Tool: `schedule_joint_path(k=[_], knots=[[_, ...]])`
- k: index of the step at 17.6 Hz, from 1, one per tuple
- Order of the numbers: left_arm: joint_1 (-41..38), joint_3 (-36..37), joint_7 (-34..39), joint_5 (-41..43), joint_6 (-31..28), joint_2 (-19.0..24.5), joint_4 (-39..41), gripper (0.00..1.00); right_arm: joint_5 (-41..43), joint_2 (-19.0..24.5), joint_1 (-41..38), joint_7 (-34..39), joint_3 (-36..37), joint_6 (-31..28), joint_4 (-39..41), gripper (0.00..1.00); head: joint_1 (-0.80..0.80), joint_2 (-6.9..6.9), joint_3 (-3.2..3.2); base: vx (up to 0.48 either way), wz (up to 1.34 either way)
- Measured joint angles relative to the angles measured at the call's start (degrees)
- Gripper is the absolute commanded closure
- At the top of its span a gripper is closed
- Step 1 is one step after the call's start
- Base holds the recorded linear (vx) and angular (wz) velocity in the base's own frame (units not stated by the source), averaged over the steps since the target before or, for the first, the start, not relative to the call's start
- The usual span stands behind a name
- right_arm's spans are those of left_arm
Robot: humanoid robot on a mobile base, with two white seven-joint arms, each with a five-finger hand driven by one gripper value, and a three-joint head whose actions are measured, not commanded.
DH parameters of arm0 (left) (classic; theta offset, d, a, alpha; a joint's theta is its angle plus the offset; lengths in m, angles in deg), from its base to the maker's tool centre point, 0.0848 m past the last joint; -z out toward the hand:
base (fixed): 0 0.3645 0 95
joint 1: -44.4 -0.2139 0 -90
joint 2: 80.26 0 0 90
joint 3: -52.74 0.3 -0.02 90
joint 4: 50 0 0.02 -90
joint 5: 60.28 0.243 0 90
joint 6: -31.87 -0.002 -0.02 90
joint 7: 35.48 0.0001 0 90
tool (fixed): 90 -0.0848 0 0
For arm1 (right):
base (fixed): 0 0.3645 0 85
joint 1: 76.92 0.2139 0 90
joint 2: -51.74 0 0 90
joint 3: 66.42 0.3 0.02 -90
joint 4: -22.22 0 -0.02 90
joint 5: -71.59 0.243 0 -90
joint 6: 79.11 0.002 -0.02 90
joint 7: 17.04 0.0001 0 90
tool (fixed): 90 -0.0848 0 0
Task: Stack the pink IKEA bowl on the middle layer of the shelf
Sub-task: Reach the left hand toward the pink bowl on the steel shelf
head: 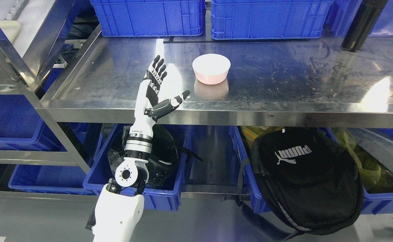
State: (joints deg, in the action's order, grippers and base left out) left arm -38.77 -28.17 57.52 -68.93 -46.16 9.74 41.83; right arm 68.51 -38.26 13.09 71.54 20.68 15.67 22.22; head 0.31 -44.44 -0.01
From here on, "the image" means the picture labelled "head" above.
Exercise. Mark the blue crate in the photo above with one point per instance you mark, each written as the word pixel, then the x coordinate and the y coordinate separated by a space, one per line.
pixel 150 18
pixel 268 19

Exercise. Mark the black thermos bottle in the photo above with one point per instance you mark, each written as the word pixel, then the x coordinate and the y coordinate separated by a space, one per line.
pixel 364 21

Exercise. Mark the blue bin holding helmet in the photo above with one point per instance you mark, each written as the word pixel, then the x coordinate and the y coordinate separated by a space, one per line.
pixel 168 197

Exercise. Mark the blue crate top right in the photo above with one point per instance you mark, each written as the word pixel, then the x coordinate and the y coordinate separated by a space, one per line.
pixel 268 19

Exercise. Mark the pink plastic bowl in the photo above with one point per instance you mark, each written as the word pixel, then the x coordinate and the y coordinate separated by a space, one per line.
pixel 211 68

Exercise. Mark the blue bin under backpack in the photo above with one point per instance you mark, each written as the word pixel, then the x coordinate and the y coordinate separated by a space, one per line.
pixel 373 203

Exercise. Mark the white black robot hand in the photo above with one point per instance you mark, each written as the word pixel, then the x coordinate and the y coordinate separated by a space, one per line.
pixel 148 109

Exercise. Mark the black Puma backpack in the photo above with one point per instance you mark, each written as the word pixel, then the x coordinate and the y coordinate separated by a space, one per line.
pixel 309 181

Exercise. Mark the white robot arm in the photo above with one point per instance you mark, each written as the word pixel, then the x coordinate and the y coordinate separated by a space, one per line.
pixel 121 203

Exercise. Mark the blue bin left lower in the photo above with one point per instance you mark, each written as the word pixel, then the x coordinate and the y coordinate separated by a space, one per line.
pixel 49 179

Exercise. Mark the steel shelf rack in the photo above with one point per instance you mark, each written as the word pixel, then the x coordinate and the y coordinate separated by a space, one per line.
pixel 32 34

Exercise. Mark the black helmet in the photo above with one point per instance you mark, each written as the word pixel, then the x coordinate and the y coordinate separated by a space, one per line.
pixel 162 162

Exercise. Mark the blue crate top left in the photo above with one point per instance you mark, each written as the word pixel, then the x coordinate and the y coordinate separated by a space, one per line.
pixel 150 18

